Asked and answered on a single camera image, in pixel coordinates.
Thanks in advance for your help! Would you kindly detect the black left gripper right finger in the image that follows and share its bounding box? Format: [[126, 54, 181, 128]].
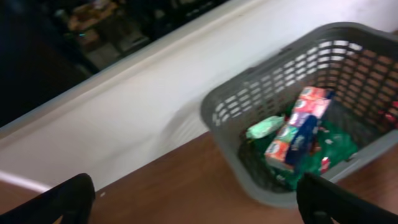
[[296, 173, 397, 224]]

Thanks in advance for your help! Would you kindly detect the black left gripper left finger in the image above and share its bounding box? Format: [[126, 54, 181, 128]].
[[1, 173, 95, 224]]

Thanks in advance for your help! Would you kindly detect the green Nescafe coffee bag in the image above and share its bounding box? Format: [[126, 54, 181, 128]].
[[238, 121, 358, 193]]

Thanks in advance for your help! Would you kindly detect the Kleenex tissue pack box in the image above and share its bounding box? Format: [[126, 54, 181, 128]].
[[264, 86, 335, 170]]

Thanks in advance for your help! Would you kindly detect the light teal snack wrapper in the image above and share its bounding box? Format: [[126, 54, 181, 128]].
[[246, 116, 284, 139]]

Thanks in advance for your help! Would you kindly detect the grey plastic basket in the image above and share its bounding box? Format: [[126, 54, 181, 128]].
[[201, 22, 397, 208]]

